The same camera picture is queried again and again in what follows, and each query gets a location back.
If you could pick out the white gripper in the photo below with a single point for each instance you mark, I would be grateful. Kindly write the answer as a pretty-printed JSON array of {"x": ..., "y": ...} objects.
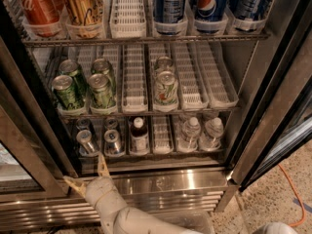
[{"x": 97, "y": 188}]

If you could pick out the redbull can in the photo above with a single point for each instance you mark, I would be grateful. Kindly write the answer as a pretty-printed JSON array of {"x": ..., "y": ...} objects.
[
  {"x": 113, "y": 144},
  {"x": 86, "y": 139},
  {"x": 85, "y": 124},
  {"x": 111, "y": 123}
]

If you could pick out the green can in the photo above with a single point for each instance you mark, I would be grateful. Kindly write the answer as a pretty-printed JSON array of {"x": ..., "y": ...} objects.
[
  {"x": 74, "y": 70},
  {"x": 67, "y": 93},
  {"x": 103, "y": 66},
  {"x": 101, "y": 91}
]

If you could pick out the front left green can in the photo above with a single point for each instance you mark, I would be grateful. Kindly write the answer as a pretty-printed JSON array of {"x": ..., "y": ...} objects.
[{"x": 67, "y": 93}]

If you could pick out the back left green can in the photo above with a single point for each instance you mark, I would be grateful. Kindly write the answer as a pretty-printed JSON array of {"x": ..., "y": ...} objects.
[{"x": 74, "y": 70}]

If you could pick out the stainless steel fridge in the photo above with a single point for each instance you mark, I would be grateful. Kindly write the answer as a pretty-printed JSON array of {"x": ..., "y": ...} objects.
[{"x": 42, "y": 140}]

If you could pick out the back white floral can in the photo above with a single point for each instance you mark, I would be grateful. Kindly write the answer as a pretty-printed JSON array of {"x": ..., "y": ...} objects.
[{"x": 163, "y": 64}]

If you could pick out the gold soda can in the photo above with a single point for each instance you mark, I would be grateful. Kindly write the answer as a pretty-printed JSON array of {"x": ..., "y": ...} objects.
[{"x": 85, "y": 16}]

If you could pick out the red coca-cola can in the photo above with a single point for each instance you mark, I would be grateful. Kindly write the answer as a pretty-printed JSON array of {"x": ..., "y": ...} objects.
[{"x": 42, "y": 16}]

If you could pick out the left blue pepsi can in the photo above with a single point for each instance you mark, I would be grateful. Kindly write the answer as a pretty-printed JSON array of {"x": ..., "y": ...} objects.
[{"x": 168, "y": 15}]

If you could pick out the blue pepsi can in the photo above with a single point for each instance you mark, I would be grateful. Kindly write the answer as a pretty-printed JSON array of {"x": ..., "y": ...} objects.
[
  {"x": 168, "y": 15},
  {"x": 250, "y": 15},
  {"x": 207, "y": 13}
]

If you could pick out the open fridge door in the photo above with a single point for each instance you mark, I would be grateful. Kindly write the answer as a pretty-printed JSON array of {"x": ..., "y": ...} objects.
[{"x": 286, "y": 123}]

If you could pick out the middle blue pepsi can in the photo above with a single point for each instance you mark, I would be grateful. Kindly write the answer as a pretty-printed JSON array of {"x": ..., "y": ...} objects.
[{"x": 207, "y": 13}]

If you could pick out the right blue pepsi can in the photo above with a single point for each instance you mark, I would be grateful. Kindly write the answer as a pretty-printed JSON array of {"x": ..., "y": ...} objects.
[{"x": 250, "y": 15}]

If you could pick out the dark drink bottle white cap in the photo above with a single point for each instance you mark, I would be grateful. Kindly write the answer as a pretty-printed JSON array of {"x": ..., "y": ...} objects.
[{"x": 139, "y": 137}]

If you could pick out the empty white bottom tray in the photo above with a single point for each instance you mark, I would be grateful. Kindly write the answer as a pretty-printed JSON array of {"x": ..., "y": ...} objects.
[{"x": 162, "y": 135}]

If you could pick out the empty white tray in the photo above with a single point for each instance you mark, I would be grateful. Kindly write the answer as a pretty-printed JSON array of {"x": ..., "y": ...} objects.
[
  {"x": 162, "y": 135},
  {"x": 192, "y": 92},
  {"x": 216, "y": 78},
  {"x": 134, "y": 90}
]

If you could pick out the left clear water bottle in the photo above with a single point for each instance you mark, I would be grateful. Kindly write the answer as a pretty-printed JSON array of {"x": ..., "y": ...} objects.
[{"x": 190, "y": 132}]

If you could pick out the clear water bottle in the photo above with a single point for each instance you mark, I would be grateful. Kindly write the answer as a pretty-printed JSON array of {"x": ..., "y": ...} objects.
[
  {"x": 190, "y": 132},
  {"x": 210, "y": 139}
]

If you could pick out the empty white middle tray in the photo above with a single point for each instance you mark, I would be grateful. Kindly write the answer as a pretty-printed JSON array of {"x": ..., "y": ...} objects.
[{"x": 134, "y": 90}]

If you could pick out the clear plastic bin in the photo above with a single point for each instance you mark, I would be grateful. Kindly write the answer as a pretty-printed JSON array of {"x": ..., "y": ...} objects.
[{"x": 199, "y": 221}]

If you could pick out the right clear water bottle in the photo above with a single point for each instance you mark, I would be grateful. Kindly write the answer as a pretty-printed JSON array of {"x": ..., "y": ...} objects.
[{"x": 210, "y": 139}]

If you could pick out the empty white tray far right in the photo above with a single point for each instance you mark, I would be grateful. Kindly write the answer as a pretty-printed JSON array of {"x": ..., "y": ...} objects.
[{"x": 216, "y": 78}]

